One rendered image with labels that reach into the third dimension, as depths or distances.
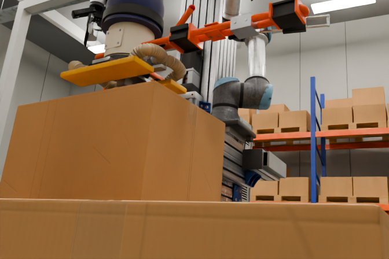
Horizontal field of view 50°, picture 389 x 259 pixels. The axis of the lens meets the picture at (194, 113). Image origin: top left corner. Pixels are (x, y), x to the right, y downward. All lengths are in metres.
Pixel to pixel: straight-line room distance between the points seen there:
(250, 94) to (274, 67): 9.17
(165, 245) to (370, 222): 0.13
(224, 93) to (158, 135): 0.76
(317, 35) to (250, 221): 10.85
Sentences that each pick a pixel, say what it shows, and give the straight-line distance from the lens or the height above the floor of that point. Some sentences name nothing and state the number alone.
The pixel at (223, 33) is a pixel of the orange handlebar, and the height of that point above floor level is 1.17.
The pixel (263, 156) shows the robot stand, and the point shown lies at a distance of 1.81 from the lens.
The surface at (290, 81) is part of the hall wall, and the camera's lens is 10.71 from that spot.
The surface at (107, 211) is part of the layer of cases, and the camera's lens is 0.33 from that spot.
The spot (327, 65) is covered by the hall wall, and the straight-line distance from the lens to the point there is 10.66.
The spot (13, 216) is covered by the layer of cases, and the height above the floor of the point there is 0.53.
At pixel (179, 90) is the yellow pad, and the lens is 1.47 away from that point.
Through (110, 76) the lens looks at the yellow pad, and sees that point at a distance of 1.43.
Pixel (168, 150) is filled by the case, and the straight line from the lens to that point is 1.15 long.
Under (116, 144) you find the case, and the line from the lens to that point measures 1.15.
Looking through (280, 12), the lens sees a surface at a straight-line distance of 1.23.
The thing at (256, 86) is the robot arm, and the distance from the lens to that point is 1.86.
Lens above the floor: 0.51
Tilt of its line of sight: 19 degrees up
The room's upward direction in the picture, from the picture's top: 5 degrees clockwise
